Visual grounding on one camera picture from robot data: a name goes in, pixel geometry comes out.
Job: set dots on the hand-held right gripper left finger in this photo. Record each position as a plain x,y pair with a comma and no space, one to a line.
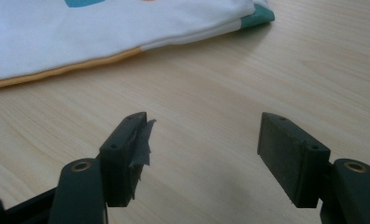
120,161

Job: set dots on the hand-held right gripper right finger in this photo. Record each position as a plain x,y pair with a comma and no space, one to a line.
290,161

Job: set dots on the white orange green cloth bag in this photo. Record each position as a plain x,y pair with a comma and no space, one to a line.
80,40

